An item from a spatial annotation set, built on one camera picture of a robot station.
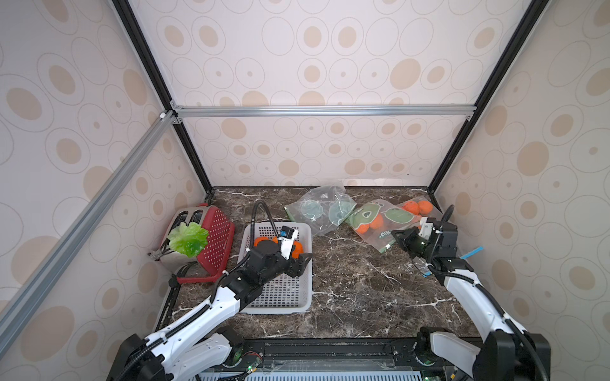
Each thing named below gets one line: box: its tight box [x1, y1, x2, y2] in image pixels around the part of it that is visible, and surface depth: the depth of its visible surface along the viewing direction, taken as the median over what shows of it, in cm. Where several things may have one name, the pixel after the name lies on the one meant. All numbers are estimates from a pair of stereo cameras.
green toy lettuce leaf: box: [167, 222, 209, 258], surface depth 79 cm
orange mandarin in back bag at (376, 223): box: [363, 213, 384, 234], surface depth 96 cm
